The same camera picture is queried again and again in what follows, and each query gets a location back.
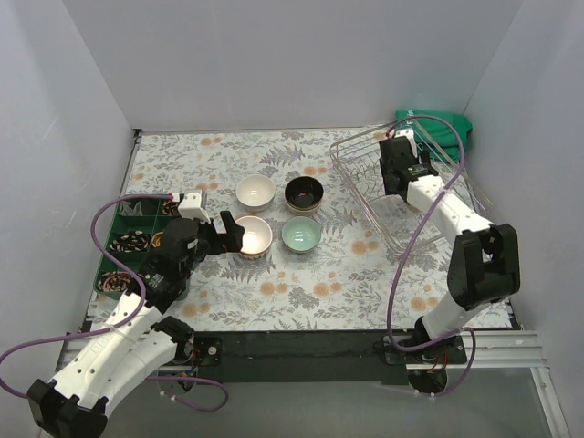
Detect orange plastic bowl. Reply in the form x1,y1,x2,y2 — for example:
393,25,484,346
236,215,273,254

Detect plain white bowl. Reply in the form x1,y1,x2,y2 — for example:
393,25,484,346
235,174,276,213

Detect pale green checked bowl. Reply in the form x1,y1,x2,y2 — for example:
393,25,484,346
281,216,322,254

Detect beige gold dotted bowl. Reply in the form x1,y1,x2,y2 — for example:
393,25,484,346
285,176,324,211

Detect white blue striped bowl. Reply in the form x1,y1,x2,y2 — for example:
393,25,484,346
238,248,270,260

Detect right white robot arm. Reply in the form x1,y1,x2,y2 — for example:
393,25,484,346
380,135,520,363

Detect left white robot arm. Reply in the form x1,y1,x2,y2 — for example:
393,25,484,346
26,211,245,437

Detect green folded cloth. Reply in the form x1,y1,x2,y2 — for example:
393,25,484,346
395,109,473,162

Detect green compartment tray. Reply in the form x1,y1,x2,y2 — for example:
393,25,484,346
94,198,179,300

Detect clear plastic bag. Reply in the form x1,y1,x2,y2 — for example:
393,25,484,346
119,200,143,217

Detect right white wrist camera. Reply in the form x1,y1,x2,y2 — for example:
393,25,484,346
388,128,418,159

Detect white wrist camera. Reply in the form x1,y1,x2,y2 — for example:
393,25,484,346
388,128,418,159
172,189,211,224

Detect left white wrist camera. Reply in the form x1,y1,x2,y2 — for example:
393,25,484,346
172,189,211,224

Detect metal wire dish rack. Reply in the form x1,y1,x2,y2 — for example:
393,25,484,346
330,120,495,260

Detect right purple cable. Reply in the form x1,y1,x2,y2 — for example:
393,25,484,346
385,115,477,397

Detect purple cable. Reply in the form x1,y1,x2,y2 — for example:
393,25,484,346
385,115,477,397
0,193,229,412

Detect coiled braided cord middle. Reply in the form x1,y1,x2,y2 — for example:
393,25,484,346
109,231,151,253

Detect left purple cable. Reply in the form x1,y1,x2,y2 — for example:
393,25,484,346
0,193,229,412

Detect coiled braided cord bottom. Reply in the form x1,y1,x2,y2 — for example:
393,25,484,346
98,270,136,293

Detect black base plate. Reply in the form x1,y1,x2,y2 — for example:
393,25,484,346
194,330,467,386

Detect aluminium frame rail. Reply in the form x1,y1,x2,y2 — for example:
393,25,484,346
56,330,548,371

